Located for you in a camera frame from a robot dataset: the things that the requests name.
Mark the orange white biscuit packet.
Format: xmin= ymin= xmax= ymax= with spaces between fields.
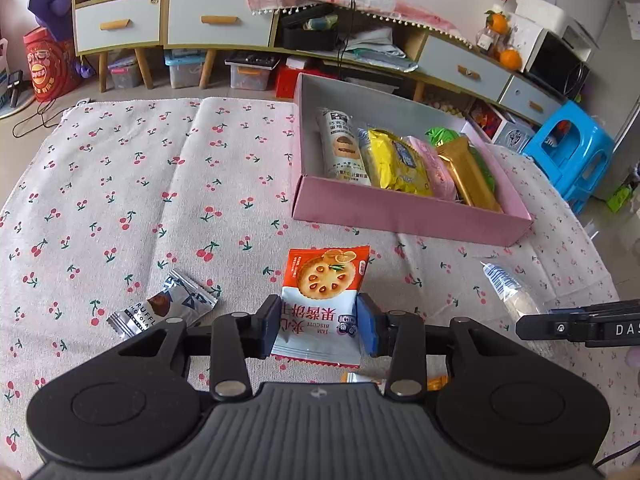
xmin=272 ymin=246 xmax=370 ymax=367

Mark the pink snack packet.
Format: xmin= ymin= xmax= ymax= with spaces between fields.
xmin=404 ymin=136 xmax=458 ymax=202

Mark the yellow blue snack packet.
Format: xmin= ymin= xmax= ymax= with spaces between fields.
xmin=358 ymin=128 xmax=433 ymax=196

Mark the gold snack bar packet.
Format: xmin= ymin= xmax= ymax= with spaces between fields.
xmin=436 ymin=148 xmax=502 ymax=212

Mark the green snack packet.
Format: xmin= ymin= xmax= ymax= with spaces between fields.
xmin=425 ymin=127 xmax=497 ymax=193

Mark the blue truffle chocolate packet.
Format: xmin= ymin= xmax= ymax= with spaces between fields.
xmin=106 ymin=270 xmax=218 ymax=339

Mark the clear blue striped packet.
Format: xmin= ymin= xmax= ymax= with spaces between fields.
xmin=480 ymin=259 xmax=549 ymax=341

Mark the pink cardboard box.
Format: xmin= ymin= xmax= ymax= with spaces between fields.
xmin=291 ymin=74 xmax=533 ymax=246

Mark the blue plastic stool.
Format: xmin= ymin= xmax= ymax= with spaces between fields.
xmin=523 ymin=101 xmax=614 ymax=214

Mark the grey white biscuit roll packet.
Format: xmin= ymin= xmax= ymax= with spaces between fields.
xmin=316 ymin=107 xmax=371 ymax=186

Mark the cherry print floor cloth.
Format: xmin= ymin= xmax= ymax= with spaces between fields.
xmin=1 ymin=98 xmax=617 ymax=474

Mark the white patterned box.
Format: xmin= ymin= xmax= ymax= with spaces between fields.
xmin=468 ymin=99 xmax=535 ymax=153

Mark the yellow egg tray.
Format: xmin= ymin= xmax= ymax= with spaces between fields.
xmin=423 ymin=93 xmax=473 ymax=118

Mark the red storage box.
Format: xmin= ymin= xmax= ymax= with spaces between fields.
xmin=274 ymin=65 xmax=335 ymax=100

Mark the black microwave oven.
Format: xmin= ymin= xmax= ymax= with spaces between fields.
xmin=508 ymin=13 xmax=590 ymax=100

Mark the orange fruit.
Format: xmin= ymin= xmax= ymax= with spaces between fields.
xmin=499 ymin=49 xmax=523 ymax=72

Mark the black basket on shelf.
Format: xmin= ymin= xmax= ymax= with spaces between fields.
xmin=280 ymin=3 xmax=338 ymax=52

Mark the red round snack bag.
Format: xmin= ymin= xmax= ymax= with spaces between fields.
xmin=23 ymin=26 xmax=80 ymax=103

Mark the wooden cabinet with drawers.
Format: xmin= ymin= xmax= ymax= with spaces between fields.
xmin=72 ymin=0 xmax=560 ymax=125

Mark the purple hat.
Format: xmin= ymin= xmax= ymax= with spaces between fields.
xmin=27 ymin=0 xmax=73 ymax=41

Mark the black cable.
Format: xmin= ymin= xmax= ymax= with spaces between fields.
xmin=326 ymin=0 xmax=367 ymax=79

